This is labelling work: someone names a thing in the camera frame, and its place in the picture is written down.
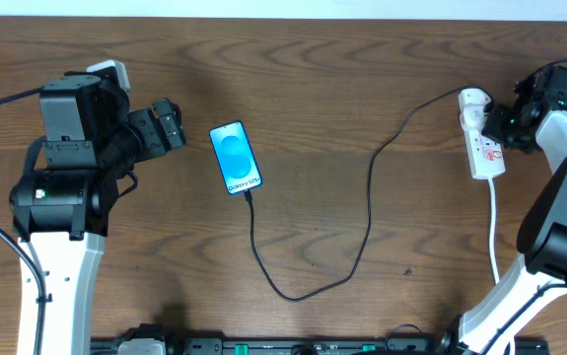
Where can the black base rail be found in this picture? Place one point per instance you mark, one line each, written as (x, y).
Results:
(155, 339)

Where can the blue Galaxy smartphone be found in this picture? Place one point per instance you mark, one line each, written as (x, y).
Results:
(235, 157)

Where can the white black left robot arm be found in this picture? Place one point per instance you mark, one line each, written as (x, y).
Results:
(62, 201)

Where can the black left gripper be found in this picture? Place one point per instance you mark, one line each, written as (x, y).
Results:
(154, 141)

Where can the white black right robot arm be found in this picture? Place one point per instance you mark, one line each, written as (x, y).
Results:
(538, 275)

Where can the white power strip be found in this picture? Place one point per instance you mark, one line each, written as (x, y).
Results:
(484, 155)

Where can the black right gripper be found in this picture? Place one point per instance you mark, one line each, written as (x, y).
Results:
(490, 128)

